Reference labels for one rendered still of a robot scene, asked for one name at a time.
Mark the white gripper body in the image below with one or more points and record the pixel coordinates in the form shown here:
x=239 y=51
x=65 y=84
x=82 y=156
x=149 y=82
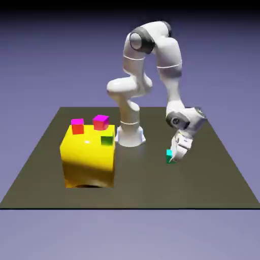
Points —
x=180 y=149

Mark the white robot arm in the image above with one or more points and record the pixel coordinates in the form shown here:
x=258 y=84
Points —
x=132 y=85

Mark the small teal cube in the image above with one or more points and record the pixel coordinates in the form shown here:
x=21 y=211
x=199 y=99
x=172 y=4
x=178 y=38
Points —
x=168 y=155

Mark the small green cube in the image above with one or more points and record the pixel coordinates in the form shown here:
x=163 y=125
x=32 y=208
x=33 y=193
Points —
x=106 y=140

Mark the small red cube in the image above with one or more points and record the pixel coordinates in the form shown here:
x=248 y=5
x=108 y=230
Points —
x=77 y=127
x=101 y=122

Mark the large yellow box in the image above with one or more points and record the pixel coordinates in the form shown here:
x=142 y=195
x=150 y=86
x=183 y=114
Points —
x=87 y=156

